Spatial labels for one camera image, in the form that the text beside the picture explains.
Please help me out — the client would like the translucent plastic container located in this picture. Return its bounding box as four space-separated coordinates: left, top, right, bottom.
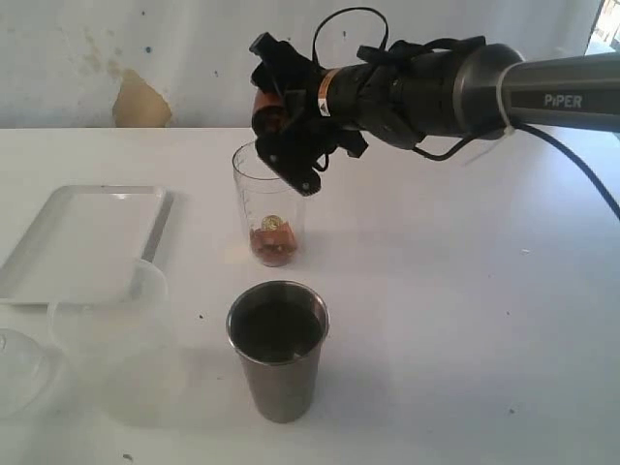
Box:
47 260 186 427

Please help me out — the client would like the stainless steel cup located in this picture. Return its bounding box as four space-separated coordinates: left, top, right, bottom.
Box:
226 280 329 423

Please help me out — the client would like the wooden cup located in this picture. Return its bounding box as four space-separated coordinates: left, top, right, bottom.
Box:
251 89 290 137

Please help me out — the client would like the clear plastic shaker cup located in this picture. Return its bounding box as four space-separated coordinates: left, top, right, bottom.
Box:
232 141 305 267

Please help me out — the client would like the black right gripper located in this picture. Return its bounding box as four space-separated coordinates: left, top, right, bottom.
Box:
249 32 368 197

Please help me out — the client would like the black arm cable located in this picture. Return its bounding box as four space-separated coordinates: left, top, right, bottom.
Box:
312 7 620 219

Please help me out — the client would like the clear plastic lid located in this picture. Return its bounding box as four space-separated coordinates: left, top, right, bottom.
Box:
1 327 61 422

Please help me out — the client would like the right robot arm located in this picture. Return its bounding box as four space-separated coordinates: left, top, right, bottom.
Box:
251 33 619 197

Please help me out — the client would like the white rectangular tray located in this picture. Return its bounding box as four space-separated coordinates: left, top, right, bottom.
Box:
1 185 173 305

